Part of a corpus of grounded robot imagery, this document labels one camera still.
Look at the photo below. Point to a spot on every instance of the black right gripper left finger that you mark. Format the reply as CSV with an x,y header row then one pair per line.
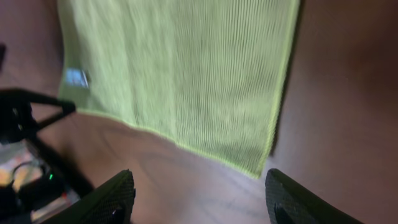
x,y
111,202

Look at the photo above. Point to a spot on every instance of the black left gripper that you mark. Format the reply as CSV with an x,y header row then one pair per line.
x,y
17,121

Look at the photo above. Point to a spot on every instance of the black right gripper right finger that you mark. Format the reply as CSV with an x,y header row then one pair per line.
x,y
289,202

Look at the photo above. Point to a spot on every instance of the light green microfiber cloth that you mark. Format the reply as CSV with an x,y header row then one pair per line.
x,y
207,75

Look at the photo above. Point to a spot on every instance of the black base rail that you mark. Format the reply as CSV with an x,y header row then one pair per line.
x,y
63,168

